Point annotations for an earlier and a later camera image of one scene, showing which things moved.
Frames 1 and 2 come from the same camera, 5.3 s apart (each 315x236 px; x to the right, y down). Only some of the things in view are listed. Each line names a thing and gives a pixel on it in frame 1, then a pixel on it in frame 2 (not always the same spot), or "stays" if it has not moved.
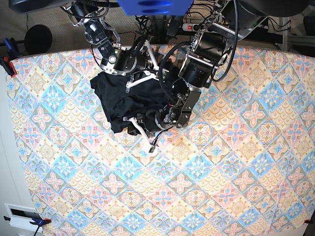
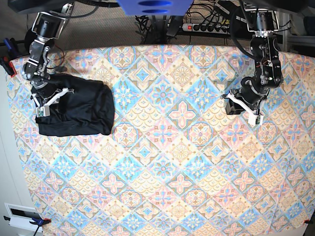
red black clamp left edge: x=9 y=66 stays
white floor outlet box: x=21 y=216 stays
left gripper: x=140 y=62 to x=43 y=98
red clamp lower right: x=308 y=221 stays
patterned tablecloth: x=243 y=164 stays
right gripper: x=149 y=122 to x=250 y=95
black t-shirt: x=109 y=88 to x=90 y=109
